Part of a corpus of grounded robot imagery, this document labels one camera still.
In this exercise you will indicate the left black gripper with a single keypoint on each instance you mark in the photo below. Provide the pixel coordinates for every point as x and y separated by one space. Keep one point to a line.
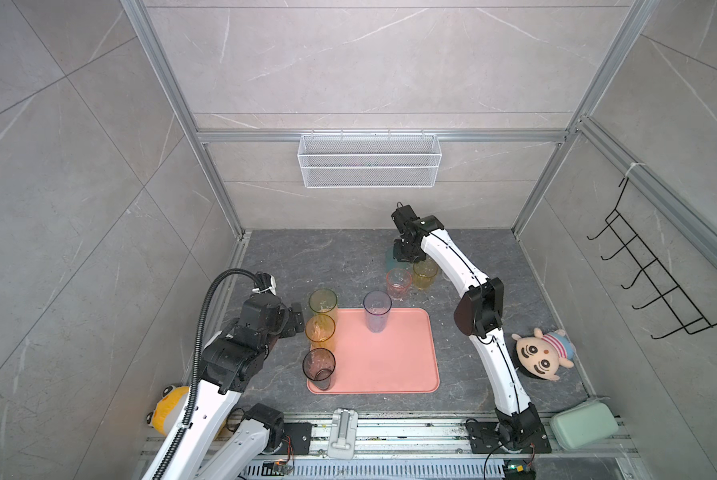
290 318

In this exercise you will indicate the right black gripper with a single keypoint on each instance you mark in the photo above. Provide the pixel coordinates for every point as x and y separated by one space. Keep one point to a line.
397 251

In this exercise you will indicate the teal dimpled glass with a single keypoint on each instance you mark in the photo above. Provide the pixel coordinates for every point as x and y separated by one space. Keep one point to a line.
391 262

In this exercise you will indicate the short yellow glass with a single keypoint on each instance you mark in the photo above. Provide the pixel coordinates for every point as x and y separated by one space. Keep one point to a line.
425 273

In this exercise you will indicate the pink glass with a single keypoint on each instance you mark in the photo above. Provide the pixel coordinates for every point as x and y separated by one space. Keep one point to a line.
399 282

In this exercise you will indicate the tall yellow glass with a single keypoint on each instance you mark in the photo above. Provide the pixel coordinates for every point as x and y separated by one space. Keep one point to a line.
321 331

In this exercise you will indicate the tall green glass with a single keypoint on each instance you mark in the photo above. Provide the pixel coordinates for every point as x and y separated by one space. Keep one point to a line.
323 301

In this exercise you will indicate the tall blue glass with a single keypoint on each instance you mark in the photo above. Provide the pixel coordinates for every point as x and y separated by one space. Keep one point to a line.
377 306

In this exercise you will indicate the tall dark grey glass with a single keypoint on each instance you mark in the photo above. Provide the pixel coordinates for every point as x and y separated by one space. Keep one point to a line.
319 366

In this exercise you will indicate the pink tray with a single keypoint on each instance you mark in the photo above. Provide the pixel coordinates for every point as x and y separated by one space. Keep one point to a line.
399 360

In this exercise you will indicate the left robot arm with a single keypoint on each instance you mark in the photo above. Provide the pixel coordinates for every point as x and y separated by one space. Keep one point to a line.
191 416

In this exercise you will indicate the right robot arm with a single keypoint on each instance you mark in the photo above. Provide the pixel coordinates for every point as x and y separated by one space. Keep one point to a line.
479 315

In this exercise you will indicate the yellow plush toy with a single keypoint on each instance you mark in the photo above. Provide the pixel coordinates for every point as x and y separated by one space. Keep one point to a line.
168 409

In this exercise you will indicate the doll plush toy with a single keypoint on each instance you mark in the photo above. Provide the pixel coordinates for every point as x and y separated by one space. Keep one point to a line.
542 354

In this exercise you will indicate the mint green box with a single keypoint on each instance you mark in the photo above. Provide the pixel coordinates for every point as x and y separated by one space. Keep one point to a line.
584 424

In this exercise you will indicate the white wire basket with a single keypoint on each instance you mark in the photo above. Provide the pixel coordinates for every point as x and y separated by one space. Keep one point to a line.
369 161

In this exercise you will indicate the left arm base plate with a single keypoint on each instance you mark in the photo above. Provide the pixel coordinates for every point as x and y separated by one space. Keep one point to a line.
299 434

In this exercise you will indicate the white clamp on rail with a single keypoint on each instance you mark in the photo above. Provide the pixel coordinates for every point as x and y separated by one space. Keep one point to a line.
342 441

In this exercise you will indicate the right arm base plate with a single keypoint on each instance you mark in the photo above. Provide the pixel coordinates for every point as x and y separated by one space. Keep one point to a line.
485 437

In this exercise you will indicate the black wall hook rack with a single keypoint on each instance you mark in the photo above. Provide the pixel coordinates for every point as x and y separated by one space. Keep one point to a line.
664 287

